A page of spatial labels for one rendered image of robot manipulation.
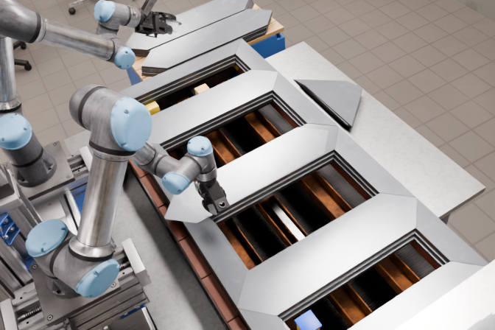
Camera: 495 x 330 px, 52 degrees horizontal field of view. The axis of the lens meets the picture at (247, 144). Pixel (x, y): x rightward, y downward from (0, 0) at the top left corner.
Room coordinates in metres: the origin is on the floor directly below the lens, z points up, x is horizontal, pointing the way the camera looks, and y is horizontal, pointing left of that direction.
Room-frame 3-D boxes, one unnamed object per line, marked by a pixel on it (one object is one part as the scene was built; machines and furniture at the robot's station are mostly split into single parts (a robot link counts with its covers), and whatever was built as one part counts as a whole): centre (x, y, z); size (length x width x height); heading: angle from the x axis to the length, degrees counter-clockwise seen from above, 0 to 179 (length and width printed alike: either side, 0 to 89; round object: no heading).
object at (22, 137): (1.29, 0.77, 1.20); 0.13 x 0.12 x 0.14; 30
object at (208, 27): (2.33, 0.16, 0.82); 0.80 x 0.40 x 0.06; 115
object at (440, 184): (1.63, -0.51, 0.74); 1.20 x 0.26 x 0.03; 25
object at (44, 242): (0.83, 0.57, 1.20); 0.13 x 0.12 x 0.14; 50
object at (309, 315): (0.65, -0.10, 0.88); 0.06 x 0.06 x 0.02; 25
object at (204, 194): (1.13, 0.15, 1.02); 0.09 x 0.08 x 0.12; 25
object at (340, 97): (1.76, -0.44, 0.77); 0.45 x 0.20 x 0.04; 25
